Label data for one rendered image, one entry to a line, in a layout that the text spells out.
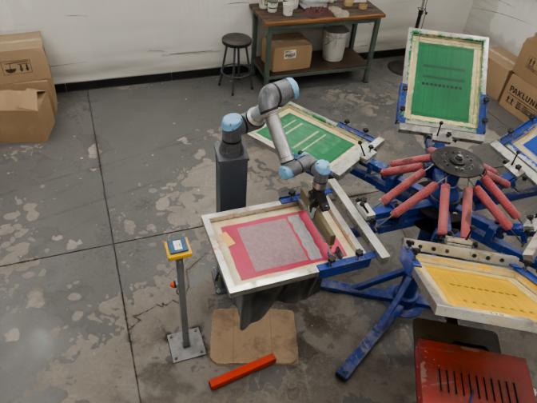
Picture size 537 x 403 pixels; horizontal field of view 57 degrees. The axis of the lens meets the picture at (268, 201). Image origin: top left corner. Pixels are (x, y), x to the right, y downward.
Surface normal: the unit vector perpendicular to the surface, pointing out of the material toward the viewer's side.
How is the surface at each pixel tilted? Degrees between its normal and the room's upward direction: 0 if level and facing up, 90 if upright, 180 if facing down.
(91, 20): 90
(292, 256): 0
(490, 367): 0
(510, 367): 0
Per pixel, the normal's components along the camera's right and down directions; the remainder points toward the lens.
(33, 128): 0.10, 0.66
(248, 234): 0.06, -0.75
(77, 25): 0.34, 0.64
